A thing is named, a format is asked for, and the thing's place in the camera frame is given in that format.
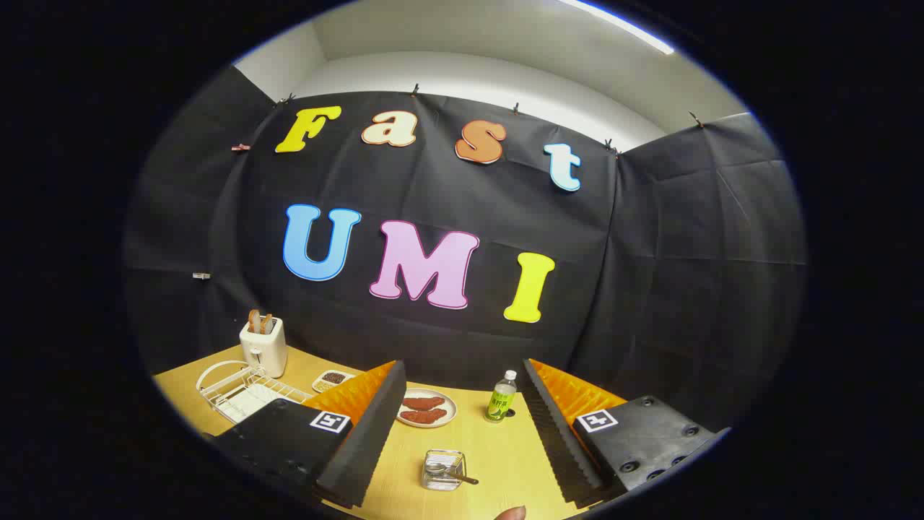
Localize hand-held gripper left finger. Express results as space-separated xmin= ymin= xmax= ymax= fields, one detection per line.
xmin=204 ymin=360 xmax=408 ymax=510

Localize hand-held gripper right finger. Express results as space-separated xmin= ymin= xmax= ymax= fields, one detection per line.
xmin=520 ymin=358 xmax=732 ymax=509

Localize metal wire basket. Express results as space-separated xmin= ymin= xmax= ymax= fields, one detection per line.
xmin=422 ymin=449 xmax=467 ymax=492

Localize wooden handle spoon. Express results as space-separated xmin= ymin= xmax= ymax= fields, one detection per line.
xmin=426 ymin=462 xmax=479 ymax=485

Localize white wire dish rack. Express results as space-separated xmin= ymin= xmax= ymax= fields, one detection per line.
xmin=196 ymin=360 xmax=315 ymax=425

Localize white round plate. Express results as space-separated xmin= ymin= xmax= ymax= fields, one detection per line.
xmin=396 ymin=388 xmax=458 ymax=429

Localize white divided snack tray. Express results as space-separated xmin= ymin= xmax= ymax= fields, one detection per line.
xmin=312 ymin=370 xmax=356 ymax=394

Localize green label drink bottle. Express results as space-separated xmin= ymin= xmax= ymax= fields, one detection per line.
xmin=484 ymin=370 xmax=518 ymax=423

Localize white drip mat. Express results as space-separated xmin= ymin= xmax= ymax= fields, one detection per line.
xmin=217 ymin=383 xmax=289 ymax=423

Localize white toaster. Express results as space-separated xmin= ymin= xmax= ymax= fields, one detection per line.
xmin=239 ymin=316 xmax=288 ymax=378

